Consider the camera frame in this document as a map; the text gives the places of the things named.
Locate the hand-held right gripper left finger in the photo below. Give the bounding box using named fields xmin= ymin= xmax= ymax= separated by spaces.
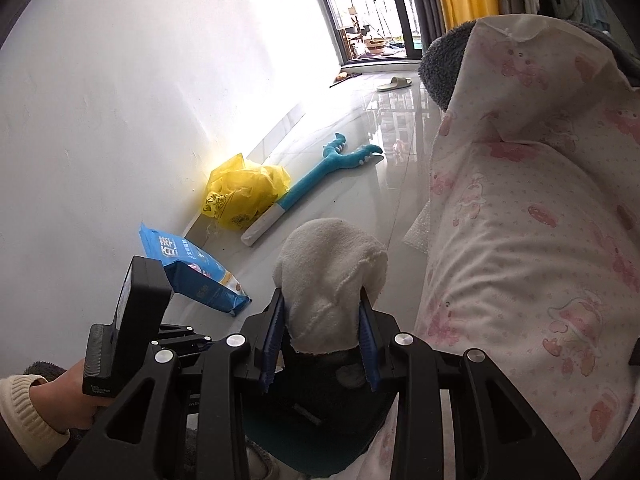
xmin=57 ymin=290 xmax=288 ymax=480

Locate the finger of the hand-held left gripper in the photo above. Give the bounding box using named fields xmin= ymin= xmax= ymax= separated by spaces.
xmin=152 ymin=324 xmax=213 ymax=356

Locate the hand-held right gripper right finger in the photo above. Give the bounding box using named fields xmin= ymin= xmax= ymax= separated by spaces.
xmin=357 ymin=287 xmax=583 ymax=480

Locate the white cloth ball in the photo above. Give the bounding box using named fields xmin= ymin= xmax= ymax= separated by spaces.
xmin=272 ymin=217 xmax=390 ymax=356

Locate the person's left hand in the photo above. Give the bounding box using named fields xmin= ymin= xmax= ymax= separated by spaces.
xmin=27 ymin=359 xmax=108 ymax=432

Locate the blue printed bag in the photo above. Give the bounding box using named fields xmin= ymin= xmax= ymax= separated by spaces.
xmin=139 ymin=222 xmax=252 ymax=317

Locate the grey fleece clothing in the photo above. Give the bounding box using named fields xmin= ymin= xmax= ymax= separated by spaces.
xmin=23 ymin=360 xmax=68 ymax=383

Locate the yellow plastic bag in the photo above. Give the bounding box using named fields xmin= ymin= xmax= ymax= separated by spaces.
xmin=201 ymin=153 xmax=292 ymax=232

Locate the blue dinosaur grabber toy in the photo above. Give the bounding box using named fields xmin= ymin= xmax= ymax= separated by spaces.
xmin=241 ymin=132 xmax=383 ymax=247

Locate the pink printed blanket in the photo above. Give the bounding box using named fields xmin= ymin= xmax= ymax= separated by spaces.
xmin=350 ymin=12 xmax=640 ymax=480

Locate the black framed balcony door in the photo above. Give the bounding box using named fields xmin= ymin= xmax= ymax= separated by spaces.
xmin=307 ymin=0 xmax=426 ymax=68

